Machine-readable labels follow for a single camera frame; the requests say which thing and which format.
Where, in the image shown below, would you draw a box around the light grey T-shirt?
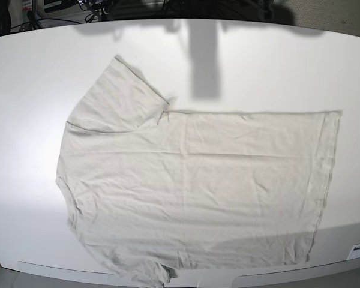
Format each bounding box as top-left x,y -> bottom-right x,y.
56,58 -> 342,287

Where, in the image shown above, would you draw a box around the black cables behind table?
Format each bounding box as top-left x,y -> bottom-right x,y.
26,0 -> 115,25

